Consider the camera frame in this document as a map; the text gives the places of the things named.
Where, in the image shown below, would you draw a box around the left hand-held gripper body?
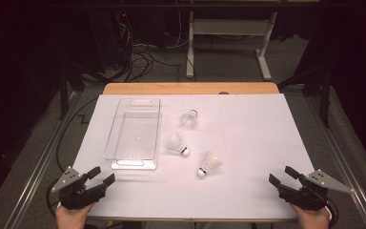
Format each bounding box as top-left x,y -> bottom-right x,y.
51,166 -> 108,211

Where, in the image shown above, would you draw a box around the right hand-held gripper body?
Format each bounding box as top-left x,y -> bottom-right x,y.
278,169 -> 354,212

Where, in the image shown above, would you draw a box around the clear plastic bin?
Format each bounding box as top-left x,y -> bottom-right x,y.
103,97 -> 162,171

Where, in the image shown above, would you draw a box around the white shuttlecock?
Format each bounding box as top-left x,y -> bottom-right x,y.
196,151 -> 223,178
179,109 -> 199,129
166,133 -> 191,157

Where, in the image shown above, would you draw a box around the person's right hand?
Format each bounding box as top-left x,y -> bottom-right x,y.
290,201 -> 332,229

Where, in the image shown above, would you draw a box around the person's left hand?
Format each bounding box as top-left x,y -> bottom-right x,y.
54,201 -> 96,229

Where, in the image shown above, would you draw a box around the black metal stand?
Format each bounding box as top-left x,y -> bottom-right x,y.
58,61 -> 87,121
279,61 -> 332,128

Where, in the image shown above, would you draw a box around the wooden table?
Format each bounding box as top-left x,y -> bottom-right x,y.
87,81 -> 299,223

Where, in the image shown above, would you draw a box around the dark curtain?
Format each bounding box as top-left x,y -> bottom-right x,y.
0,0 -> 65,218
311,0 -> 366,179

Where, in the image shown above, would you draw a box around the black equipment box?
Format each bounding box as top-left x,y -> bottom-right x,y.
87,9 -> 132,70

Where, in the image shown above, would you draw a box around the left hand-held gripper black cable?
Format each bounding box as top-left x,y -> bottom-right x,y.
46,180 -> 61,218

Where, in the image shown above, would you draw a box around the hand-held gripper black cable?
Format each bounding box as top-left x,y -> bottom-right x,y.
325,197 -> 339,229
46,180 -> 61,218

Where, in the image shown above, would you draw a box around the right hand-held gripper black cable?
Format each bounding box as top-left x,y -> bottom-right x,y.
325,197 -> 339,229

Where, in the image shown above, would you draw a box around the black floor cable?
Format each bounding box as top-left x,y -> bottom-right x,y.
55,96 -> 99,177

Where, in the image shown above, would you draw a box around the aluminium floor rail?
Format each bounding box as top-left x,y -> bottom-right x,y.
304,94 -> 366,229
4,92 -> 80,229

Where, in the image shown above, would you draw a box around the bundle of floor cables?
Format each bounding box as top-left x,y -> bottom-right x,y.
117,12 -> 182,84

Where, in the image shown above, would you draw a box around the white metal stand frame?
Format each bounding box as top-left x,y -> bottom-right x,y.
185,10 -> 279,81

